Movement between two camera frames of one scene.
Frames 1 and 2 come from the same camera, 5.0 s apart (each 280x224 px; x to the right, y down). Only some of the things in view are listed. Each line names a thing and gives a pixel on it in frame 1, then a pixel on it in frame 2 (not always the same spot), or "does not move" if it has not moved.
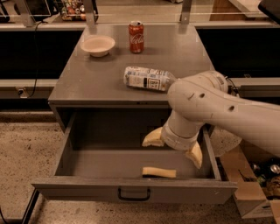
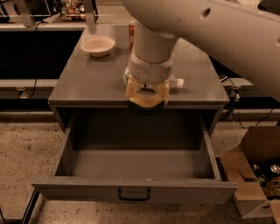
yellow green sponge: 158,172 -> 146,106
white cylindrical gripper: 177,139 -> 149,71
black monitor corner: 271,8 does not move
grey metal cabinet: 100,72 does not move
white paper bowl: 97,45 does not move
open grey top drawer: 101,157 does not move
